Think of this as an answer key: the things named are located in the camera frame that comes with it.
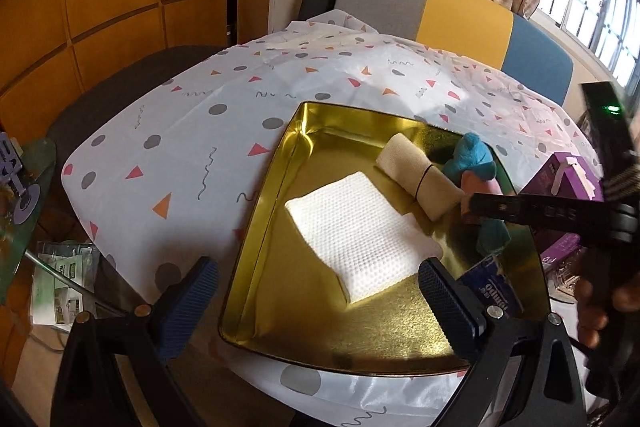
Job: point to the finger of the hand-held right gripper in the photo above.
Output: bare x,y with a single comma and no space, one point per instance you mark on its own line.
495,207

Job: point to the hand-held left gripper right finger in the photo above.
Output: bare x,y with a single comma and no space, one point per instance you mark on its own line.
445,302

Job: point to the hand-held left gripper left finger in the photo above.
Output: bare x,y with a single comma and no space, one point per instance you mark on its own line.
187,307

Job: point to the blue tissue packet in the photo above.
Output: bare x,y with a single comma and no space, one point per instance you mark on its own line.
495,292

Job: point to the blue plush toy pink dress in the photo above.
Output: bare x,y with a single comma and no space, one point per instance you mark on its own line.
470,157

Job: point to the beige cloth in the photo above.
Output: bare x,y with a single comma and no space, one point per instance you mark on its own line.
415,172

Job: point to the white paper towel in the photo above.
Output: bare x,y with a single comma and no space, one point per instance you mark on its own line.
360,232

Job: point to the gold metal tray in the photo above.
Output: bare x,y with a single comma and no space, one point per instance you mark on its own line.
310,152

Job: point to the person's right hand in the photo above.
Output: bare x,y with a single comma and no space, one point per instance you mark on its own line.
590,312

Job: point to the purple cardboard box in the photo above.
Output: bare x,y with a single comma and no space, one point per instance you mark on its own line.
545,177

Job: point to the ornate gold tissue box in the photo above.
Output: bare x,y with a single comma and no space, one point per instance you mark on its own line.
565,279

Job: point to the papers in plastic sleeve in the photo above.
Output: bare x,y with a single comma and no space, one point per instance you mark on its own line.
60,277

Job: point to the green glass side table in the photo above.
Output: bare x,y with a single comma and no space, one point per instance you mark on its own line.
20,252

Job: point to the grey yellow blue chair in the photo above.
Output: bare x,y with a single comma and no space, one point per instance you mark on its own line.
465,12

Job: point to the purple ornament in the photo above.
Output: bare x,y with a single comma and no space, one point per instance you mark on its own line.
17,202

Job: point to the patterned plastic tablecloth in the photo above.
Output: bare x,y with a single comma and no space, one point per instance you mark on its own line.
200,107

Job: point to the dark grey seat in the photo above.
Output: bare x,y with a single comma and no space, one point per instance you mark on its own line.
125,87

